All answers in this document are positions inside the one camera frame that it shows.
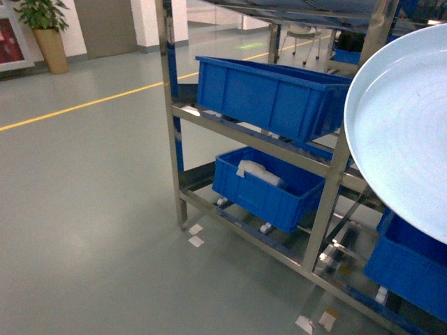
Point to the blue crate shelf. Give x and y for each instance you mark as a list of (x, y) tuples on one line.
[(283, 208), (299, 104)]

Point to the white wrapped package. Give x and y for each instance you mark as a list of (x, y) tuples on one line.
[(246, 167)]

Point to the light blue round tray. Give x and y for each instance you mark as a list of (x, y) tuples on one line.
[(395, 124)]

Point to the stainless steel shelf rack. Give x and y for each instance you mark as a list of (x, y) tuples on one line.
[(324, 247)]

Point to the blue crate lower shelf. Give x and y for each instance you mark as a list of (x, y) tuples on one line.
[(283, 208)]

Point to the potted green plant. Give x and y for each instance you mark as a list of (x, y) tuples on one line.
[(47, 20)]

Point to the white wheeled chair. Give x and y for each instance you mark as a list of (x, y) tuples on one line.
[(304, 46)]

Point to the blue crate bottom right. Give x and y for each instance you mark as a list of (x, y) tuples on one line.
[(410, 264)]

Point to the blue crate upper shelf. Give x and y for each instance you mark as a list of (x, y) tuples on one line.
[(299, 104)]

